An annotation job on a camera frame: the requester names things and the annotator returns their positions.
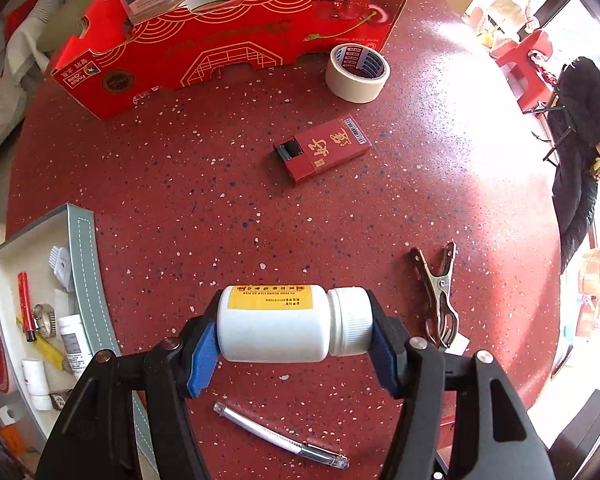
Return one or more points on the beige masking tape roll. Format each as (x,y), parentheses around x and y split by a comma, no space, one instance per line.
(355,82)

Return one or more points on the white bottle barcode label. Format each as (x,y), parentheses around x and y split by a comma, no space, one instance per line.
(75,345)

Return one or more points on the white eraser block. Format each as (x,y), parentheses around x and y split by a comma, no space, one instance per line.
(461,344)

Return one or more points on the orange packet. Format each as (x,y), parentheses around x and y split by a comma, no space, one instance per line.
(11,437)

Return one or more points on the black chair seat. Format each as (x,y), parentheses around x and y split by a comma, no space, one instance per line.
(585,435)

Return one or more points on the metal spring clip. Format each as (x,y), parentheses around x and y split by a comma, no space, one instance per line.
(437,295)

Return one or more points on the red cigarette pack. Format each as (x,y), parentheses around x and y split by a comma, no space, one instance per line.
(325,147)

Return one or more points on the grey white bedding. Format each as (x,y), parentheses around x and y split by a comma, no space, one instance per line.
(15,60)

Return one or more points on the small white bottle red label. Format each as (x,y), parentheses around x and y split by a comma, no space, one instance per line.
(36,382)

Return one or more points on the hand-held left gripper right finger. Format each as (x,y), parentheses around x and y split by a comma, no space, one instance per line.
(385,357)

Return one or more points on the clear black pen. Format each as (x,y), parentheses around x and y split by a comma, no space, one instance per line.
(280,440)

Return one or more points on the white plug adapter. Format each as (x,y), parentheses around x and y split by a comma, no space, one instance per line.
(60,267)

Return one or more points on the red cardboard box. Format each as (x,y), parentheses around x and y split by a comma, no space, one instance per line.
(220,50)

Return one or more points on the black folding chair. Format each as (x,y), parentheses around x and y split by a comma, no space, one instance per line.
(547,130)

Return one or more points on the yellow utility knife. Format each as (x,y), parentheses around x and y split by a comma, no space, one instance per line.
(50,352)

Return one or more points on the white bottle yellow label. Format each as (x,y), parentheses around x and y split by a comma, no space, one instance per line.
(275,325)

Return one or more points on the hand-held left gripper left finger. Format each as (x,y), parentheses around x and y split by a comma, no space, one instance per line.
(202,357)

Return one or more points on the red plastic stool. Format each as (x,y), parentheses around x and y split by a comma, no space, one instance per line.
(527,55)

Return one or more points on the grey tray white inside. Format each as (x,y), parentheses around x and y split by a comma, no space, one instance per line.
(87,270)

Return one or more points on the red lighter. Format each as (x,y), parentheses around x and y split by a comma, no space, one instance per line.
(26,305)

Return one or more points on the small dark red box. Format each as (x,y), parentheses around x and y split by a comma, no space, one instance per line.
(60,399)

